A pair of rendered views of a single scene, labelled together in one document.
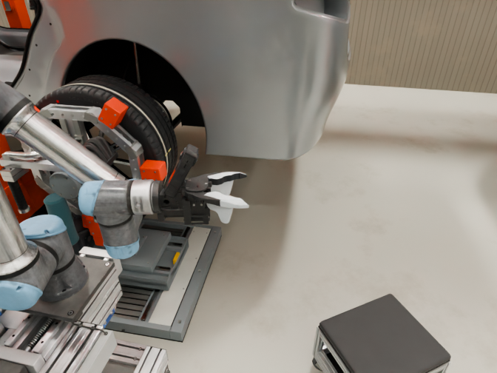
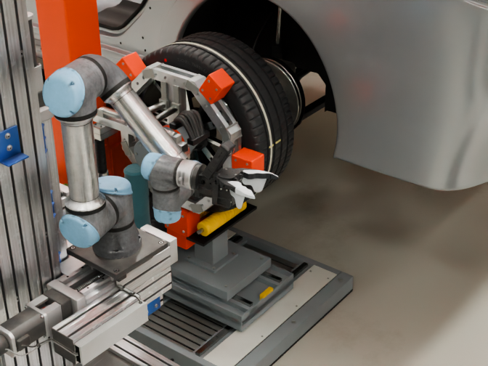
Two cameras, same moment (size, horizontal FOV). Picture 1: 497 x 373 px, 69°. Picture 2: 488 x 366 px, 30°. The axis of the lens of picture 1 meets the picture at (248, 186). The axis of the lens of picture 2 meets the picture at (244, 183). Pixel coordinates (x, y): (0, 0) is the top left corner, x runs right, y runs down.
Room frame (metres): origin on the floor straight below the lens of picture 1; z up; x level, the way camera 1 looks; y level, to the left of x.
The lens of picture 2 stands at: (-1.15, -0.85, 2.39)
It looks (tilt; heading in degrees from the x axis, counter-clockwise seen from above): 30 degrees down; 27
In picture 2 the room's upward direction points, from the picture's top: straight up
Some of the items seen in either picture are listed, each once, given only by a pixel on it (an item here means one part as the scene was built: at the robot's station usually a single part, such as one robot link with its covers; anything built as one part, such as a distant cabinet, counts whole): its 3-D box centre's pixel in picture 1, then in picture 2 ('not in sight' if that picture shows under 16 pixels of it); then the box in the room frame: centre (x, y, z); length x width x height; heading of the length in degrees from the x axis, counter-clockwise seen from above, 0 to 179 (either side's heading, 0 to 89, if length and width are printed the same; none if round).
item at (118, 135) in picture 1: (86, 165); (178, 139); (1.41, 0.73, 0.85); 0.54 x 0.07 x 0.54; 80
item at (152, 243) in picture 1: (126, 232); (210, 238); (1.58, 0.70, 0.32); 0.40 x 0.30 x 0.28; 80
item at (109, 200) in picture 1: (109, 198); (164, 170); (0.64, 0.30, 1.21); 0.11 x 0.08 x 0.09; 92
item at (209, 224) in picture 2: not in sight; (222, 216); (1.49, 0.59, 0.51); 0.29 x 0.06 x 0.06; 170
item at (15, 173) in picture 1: (14, 170); (104, 128); (1.24, 0.93, 0.93); 0.09 x 0.05 x 0.05; 170
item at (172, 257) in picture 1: (138, 257); (219, 279); (1.57, 0.65, 0.13); 0.50 x 0.36 x 0.10; 80
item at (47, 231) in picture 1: (44, 241); (111, 200); (0.75, 0.57, 0.98); 0.13 x 0.12 x 0.14; 2
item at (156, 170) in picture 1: (153, 171); (247, 163); (1.36, 0.42, 0.85); 0.09 x 0.08 x 0.07; 80
